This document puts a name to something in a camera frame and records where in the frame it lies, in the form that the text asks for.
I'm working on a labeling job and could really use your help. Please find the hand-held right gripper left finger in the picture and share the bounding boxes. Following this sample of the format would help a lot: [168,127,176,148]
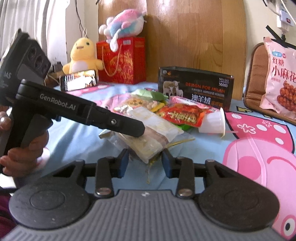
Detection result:
[46,148,129,198]

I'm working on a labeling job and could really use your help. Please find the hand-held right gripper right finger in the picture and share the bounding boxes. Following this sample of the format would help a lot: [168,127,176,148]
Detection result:
[161,148,252,198]

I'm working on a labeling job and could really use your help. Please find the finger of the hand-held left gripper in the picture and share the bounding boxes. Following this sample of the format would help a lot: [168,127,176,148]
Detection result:
[92,103,146,138]

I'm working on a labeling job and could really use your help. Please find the clear packet of cream wafers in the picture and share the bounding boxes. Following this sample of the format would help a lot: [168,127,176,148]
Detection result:
[126,108,184,164]

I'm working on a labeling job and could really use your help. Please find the red snack packet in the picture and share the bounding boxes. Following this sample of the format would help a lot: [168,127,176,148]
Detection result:
[158,103,207,127]

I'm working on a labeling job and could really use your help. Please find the person's left hand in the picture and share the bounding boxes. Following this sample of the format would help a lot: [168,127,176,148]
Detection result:
[0,111,49,173]

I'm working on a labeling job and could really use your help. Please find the yellow peanut packet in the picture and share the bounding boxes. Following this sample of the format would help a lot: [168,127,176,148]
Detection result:
[113,95,167,114]

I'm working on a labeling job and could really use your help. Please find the clear plastic wrapper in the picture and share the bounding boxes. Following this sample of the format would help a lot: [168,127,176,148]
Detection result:
[99,129,196,183]

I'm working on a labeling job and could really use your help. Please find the bright green cracker packet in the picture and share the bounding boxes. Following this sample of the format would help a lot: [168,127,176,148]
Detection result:
[176,123,197,132]

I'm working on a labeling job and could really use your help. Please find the yellow plush duck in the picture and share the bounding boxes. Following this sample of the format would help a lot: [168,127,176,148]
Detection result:
[62,37,104,75]

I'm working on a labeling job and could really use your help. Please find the white paper cup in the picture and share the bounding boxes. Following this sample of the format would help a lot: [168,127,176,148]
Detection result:
[198,108,226,137]

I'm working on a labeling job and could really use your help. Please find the red gift bag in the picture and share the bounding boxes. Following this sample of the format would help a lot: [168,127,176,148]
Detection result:
[96,37,147,85]

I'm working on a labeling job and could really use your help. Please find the black box with sheep print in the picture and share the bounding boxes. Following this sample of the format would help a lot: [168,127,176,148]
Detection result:
[158,66,234,112]

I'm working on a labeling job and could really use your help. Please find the white curtain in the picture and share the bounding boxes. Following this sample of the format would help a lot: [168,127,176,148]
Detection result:
[0,0,67,63]

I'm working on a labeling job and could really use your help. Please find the printed blanket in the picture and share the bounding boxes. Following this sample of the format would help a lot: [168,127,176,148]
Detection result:
[0,81,296,241]

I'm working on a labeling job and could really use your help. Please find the pink plush toy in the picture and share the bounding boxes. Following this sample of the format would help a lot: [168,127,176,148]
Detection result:
[99,9,147,52]

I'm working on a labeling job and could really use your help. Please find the wooden headboard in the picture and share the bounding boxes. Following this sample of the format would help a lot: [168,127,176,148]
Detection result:
[98,0,247,100]

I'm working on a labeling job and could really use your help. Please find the maroon garment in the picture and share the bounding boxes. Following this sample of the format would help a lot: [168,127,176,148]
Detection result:
[0,192,16,234]

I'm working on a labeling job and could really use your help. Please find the brown chair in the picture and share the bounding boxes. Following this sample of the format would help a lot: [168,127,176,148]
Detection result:
[245,42,296,127]

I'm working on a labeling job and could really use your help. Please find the large pink snack bag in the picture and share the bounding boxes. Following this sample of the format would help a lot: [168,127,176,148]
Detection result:
[259,37,296,120]

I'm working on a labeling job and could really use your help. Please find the black tape strips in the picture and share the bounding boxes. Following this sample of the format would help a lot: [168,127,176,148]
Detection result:
[265,25,296,49]

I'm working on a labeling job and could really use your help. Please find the white power adapter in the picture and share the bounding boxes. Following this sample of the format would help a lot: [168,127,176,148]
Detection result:
[276,3,294,33]

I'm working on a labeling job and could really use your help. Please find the black wall cable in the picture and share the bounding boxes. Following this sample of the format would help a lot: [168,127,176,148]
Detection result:
[74,0,87,40]

